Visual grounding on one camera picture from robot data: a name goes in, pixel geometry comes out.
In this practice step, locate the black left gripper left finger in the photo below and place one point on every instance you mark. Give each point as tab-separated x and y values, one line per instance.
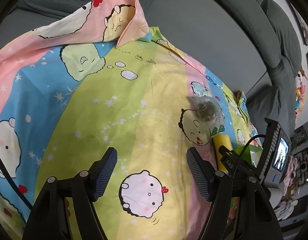
100	173

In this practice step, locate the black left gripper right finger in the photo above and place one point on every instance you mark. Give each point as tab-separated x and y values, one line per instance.
206	178

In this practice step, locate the green box with white interior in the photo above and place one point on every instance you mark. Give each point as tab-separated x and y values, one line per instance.
252	155

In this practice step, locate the yellow sponge block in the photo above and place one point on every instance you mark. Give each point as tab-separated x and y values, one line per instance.
220	141

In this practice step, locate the plush toys pile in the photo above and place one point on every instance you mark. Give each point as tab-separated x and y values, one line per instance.
300	92

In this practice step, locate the colourful cartoon bed sheet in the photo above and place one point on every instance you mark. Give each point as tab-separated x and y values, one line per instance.
100	78

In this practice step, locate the upper framed ink painting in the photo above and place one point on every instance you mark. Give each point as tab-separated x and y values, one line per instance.
302	25

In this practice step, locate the grey sofa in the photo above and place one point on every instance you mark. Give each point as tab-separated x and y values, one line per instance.
202	28

